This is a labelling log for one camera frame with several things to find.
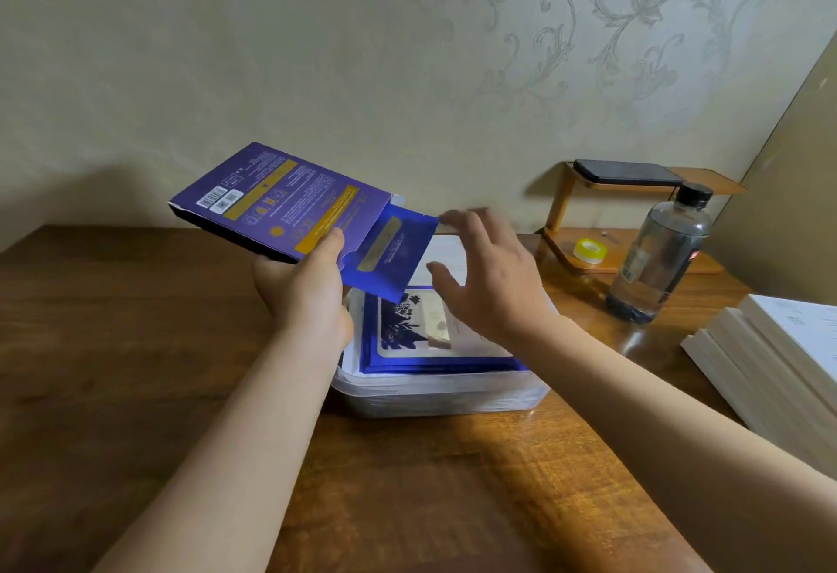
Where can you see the white container lid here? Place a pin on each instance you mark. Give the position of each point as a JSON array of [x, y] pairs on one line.
[[445, 259]]

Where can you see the black smartphone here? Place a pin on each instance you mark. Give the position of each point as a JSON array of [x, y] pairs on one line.
[[628, 172]]

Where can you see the person's left forearm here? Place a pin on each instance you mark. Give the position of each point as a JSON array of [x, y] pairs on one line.
[[229, 455]]

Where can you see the person's right hand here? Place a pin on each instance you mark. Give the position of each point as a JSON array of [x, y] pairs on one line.
[[503, 291]]

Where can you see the person's right forearm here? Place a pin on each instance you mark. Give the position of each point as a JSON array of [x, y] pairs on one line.
[[686, 435]]

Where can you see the clear plastic container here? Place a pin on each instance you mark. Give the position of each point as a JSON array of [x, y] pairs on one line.
[[445, 399]]

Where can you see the yellow tape roll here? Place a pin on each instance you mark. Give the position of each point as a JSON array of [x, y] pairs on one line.
[[598, 255]]

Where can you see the clear bottle with black cap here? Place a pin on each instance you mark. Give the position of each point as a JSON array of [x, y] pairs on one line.
[[660, 252]]

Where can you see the person's left hand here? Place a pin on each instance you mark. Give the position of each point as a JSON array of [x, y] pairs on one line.
[[307, 298]]

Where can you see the stack of white boxes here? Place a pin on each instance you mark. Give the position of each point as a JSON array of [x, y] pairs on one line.
[[713, 357], [752, 350]]

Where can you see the blue mask sachet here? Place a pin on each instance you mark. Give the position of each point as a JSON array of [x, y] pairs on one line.
[[405, 331]]

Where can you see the small wooden desk shelf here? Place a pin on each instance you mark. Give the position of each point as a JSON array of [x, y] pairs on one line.
[[621, 265]]

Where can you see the purple box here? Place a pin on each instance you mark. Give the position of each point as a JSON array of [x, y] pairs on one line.
[[274, 193]]

